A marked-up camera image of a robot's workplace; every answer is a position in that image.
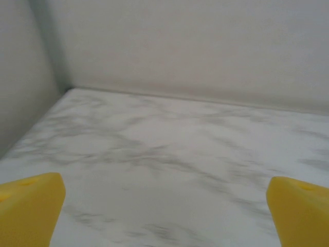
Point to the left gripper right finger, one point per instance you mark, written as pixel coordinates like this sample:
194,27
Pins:
300,213

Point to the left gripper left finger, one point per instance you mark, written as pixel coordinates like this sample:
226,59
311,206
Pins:
28,211

